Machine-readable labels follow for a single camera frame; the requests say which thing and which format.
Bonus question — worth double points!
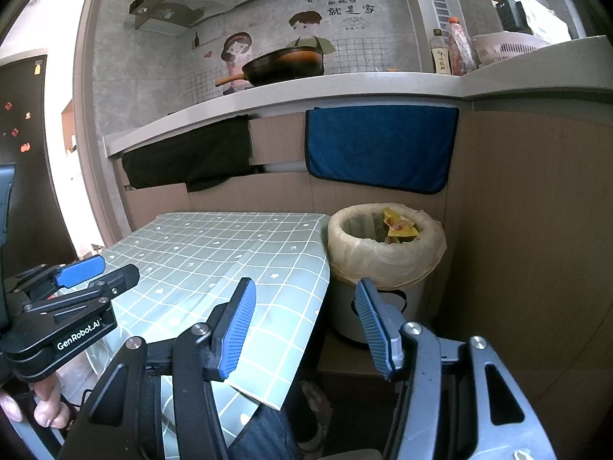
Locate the yellow snack packet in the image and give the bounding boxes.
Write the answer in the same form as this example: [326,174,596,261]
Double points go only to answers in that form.
[382,207,420,240]

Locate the grey kitchen countertop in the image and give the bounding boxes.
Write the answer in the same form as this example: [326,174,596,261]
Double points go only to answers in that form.
[103,36,613,159]

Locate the cartoon wall poster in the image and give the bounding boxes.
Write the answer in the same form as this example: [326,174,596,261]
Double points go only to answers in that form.
[192,0,384,92]

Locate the green checked tablecloth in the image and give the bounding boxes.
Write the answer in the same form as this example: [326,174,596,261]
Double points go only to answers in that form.
[62,211,331,446]

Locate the brown cardboard sheet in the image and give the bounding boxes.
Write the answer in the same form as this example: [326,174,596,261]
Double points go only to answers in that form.
[187,170,331,216]
[122,179,192,260]

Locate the black cloth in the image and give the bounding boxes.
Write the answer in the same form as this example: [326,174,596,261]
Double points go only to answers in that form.
[121,114,254,193]

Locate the orange-capped plastic bottle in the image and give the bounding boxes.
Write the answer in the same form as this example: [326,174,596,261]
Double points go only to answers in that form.
[447,16,480,76]

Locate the person's left hand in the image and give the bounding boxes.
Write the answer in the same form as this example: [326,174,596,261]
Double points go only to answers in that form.
[0,376,70,429]

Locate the pink plastic basket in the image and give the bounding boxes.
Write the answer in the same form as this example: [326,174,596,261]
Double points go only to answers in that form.
[472,31,551,65]

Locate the person's dark trousers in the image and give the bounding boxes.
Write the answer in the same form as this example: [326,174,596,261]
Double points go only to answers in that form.
[230,407,298,460]

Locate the black fridge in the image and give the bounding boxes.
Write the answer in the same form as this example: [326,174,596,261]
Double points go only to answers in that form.
[0,55,80,269]

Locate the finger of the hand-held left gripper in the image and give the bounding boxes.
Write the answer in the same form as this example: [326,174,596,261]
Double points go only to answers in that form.
[14,255,107,300]
[21,263,141,327]

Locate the small sauce bottle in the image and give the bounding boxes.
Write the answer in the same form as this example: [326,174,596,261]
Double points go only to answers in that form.
[429,29,453,76]

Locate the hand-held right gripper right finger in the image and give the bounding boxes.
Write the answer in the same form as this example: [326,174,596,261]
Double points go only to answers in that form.
[354,278,559,460]

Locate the white vent grille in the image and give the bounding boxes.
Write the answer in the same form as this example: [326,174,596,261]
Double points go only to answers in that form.
[428,0,451,27]

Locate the black utensil holder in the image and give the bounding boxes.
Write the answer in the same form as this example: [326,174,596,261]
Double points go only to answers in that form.
[495,0,532,34]

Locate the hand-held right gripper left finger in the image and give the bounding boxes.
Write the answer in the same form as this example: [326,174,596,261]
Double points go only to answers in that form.
[57,277,257,460]

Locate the blue towel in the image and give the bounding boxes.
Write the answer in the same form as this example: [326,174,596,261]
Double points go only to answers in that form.
[305,105,459,195]

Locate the black wok with wooden handle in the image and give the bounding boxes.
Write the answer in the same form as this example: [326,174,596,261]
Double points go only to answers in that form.
[215,49,325,88]

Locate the white cloth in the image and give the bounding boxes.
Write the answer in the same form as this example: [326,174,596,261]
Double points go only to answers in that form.
[522,0,573,41]

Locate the white bin with yellowish liner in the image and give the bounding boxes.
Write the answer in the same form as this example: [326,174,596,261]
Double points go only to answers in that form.
[327,204,447,346]

